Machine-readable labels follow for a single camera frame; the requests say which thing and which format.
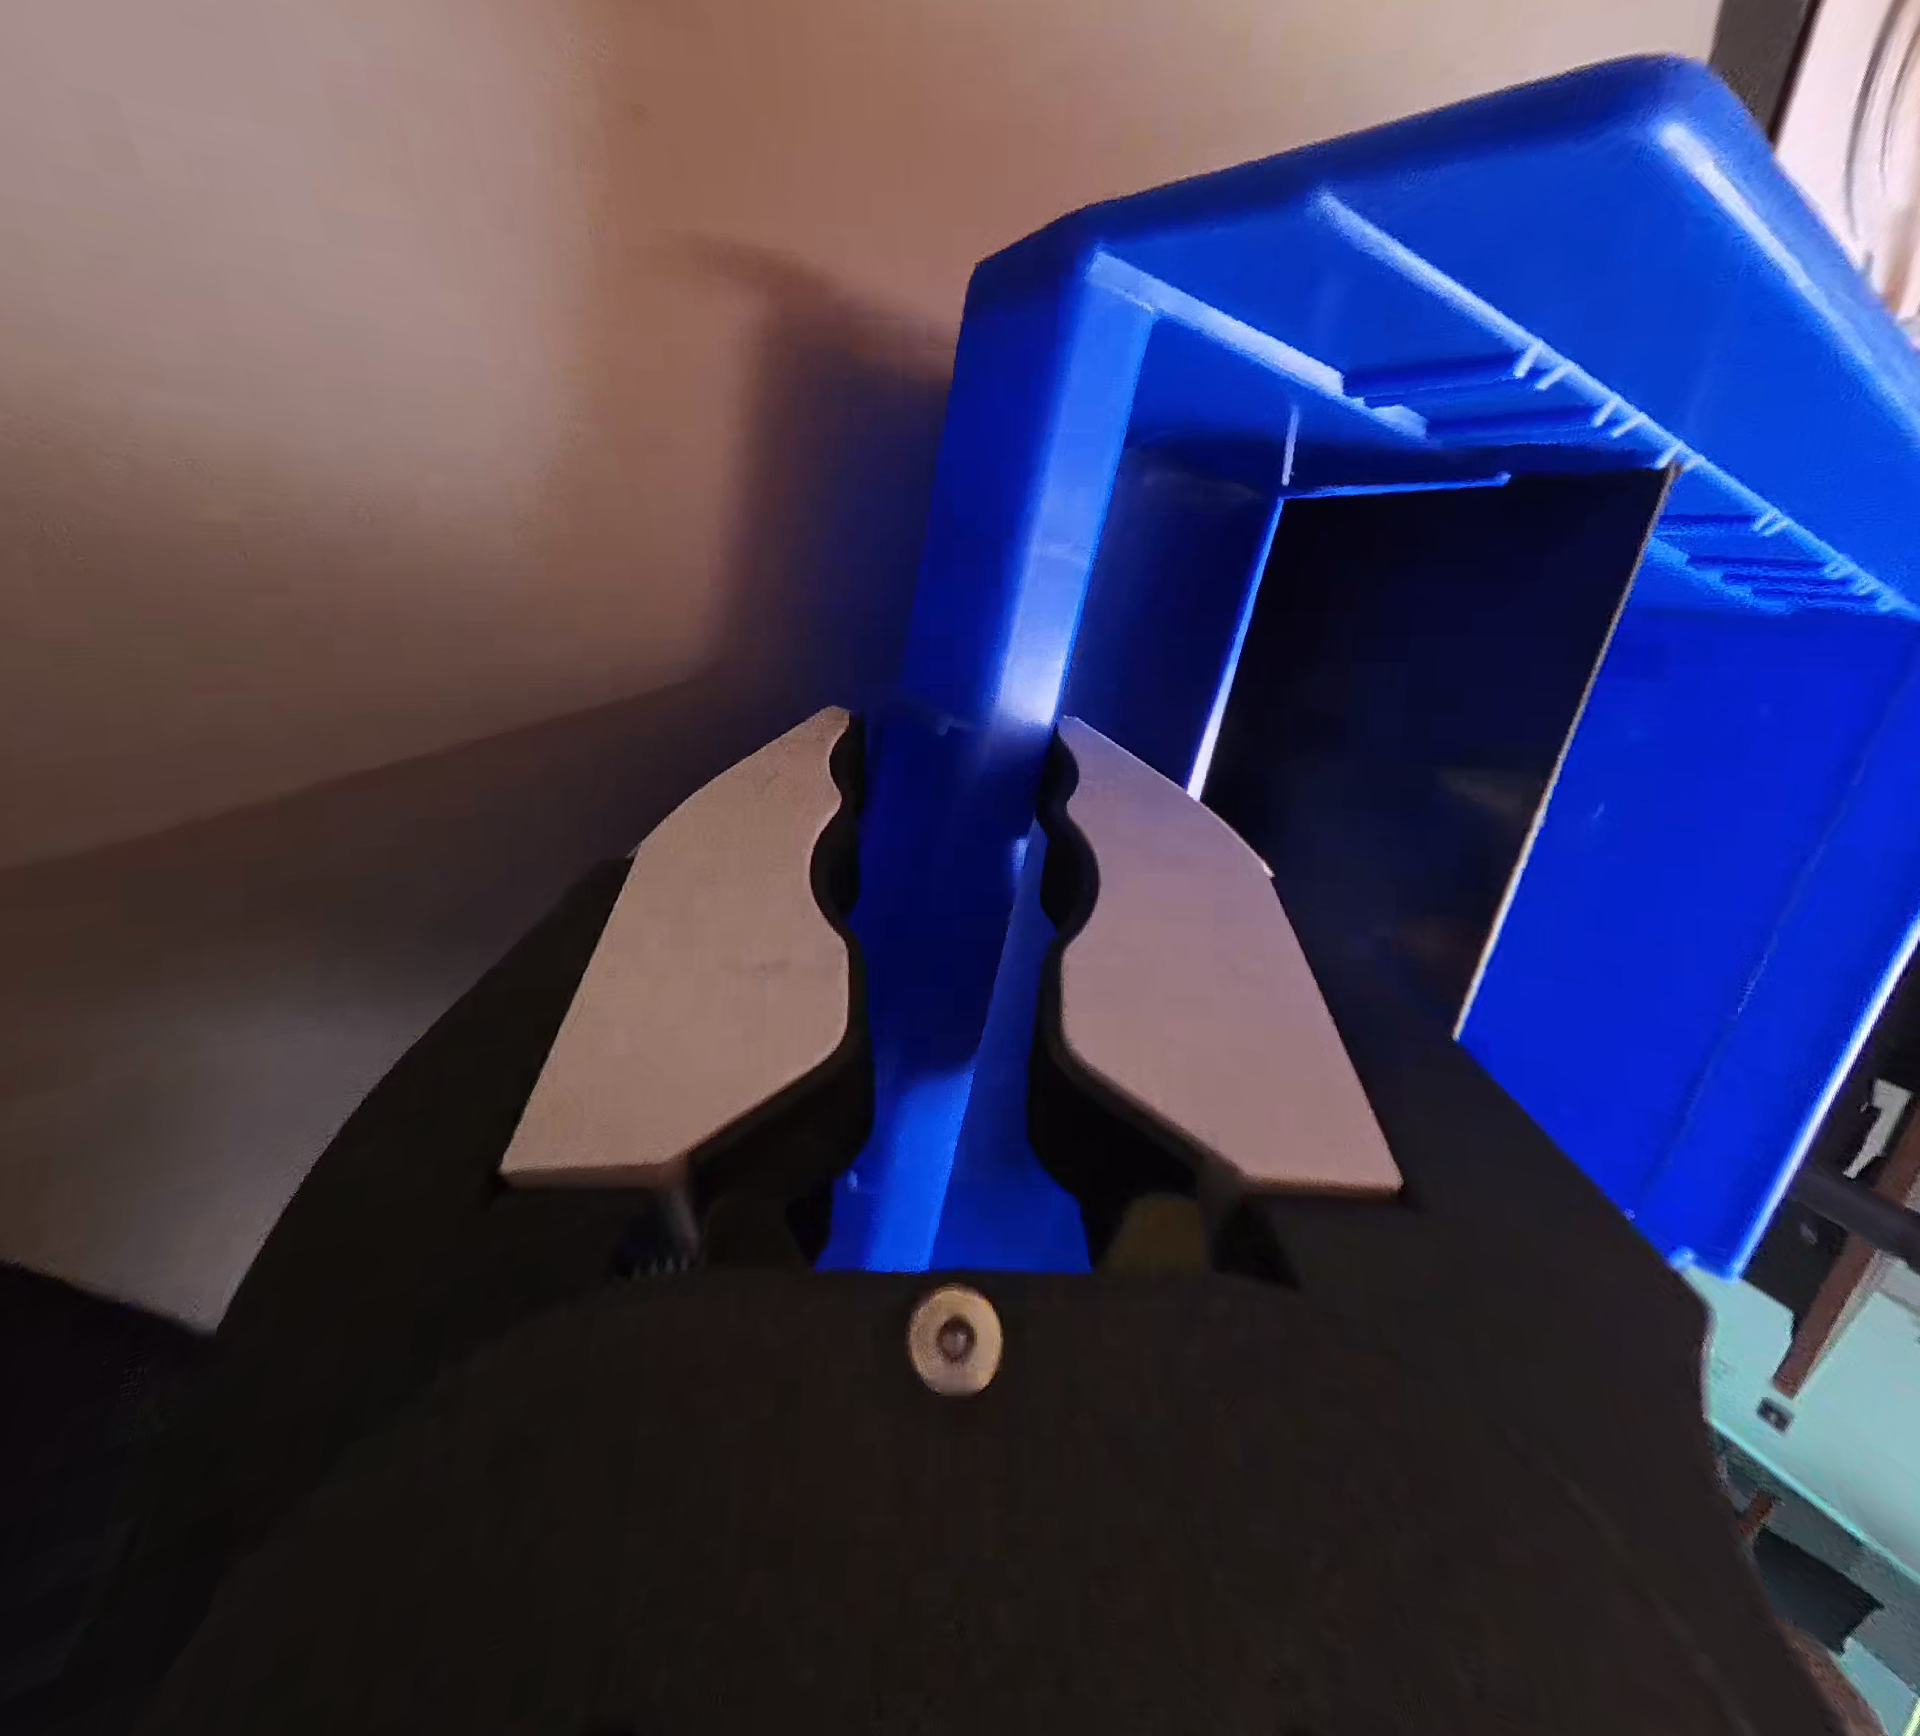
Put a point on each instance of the blue plastic bin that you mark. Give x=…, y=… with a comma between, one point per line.
x=1500, y=236

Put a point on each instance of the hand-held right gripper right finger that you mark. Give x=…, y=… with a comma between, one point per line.
x=1215, y=1001

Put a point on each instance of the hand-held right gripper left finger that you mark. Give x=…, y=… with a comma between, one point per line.
x=703, y=988

